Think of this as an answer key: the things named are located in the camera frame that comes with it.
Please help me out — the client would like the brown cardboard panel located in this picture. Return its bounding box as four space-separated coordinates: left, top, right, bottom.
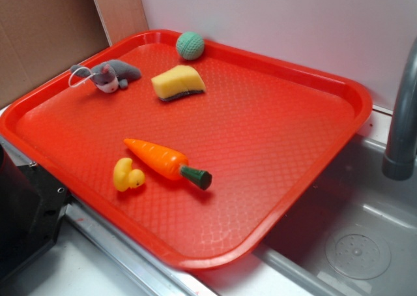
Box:
1 0 148 107

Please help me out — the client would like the gray faucet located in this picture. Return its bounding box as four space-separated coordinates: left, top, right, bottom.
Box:
382 42 416 181

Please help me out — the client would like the green textured ball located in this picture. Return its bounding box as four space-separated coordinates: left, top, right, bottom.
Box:
176 31 205 61

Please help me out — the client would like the orange toy carrot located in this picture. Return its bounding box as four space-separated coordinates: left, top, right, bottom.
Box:
123 138 212 190

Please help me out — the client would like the gray toy sink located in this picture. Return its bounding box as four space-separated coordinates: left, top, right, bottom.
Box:
192 132 417 296

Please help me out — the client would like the gray plush animal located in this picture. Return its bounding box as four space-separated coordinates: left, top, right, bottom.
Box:
68 59 142 94

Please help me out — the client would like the yellow rubber duck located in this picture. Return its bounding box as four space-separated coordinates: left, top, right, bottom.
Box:
113 158 145 192

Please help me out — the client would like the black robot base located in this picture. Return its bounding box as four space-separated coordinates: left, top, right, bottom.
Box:
1 147 70 284

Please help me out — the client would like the yellow sponge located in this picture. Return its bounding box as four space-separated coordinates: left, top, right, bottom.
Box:
151 65 206 101

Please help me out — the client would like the red plastic tray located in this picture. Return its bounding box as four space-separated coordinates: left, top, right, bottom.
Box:
1 30 372 270

